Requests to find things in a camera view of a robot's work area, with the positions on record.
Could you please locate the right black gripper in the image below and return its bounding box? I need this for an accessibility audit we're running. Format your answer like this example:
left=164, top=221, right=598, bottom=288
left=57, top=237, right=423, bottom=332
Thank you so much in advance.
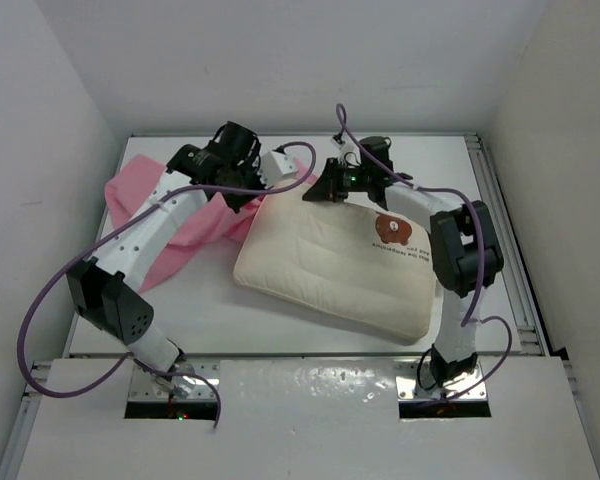
left=305, top=157, right=373, bottom=201

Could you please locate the cream pillow with bear print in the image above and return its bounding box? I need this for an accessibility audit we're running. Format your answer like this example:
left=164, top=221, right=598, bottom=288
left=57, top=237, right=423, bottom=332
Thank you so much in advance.
left=233, top=190, right=436, bottom=344

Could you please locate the pink pillowcase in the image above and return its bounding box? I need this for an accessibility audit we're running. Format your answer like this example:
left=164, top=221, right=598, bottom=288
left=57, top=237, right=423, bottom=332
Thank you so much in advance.
left=103, top=153, right=321, bottom=294

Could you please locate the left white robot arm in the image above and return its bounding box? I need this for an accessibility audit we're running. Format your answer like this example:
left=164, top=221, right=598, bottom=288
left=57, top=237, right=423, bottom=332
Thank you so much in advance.
left=66, top=122, right=289, bottom=377

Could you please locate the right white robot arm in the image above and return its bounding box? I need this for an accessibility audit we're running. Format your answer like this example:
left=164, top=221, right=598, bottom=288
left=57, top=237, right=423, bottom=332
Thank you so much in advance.
left=303, top=134, right=504, bottom=388

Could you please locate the white front cover panel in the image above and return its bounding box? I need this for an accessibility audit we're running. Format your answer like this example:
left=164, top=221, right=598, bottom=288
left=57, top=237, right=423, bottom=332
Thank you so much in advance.
left=19, top=357, right=597, bottom=479

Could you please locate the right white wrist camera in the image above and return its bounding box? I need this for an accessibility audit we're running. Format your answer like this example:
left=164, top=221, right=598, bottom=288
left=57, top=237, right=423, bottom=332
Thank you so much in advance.
left=331, top=135, right=356, bottom=156

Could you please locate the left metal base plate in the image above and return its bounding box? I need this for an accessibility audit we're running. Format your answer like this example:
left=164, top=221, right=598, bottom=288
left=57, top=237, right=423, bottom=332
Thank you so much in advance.
left=128, top=362, right=220, bottom=403

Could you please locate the metal base plate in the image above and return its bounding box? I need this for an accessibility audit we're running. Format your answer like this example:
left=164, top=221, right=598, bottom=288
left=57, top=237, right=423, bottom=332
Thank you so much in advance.
left=128, top=362, right=220, bottom=403
left=394, top=360, right=489, bottom=400

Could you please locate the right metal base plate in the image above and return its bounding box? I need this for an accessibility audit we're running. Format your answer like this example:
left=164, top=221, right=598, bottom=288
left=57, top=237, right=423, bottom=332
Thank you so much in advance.
left=394, top=360, right=489, bottom=400

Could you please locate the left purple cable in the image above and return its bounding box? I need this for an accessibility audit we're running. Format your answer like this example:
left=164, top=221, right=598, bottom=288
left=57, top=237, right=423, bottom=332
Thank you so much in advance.
left=16, top=141, right=317, bottom=430

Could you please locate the aluminium frame rail left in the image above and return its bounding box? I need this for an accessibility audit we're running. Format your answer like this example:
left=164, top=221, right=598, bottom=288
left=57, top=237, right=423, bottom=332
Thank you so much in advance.
left=0, top=384, right=42, bottom=480

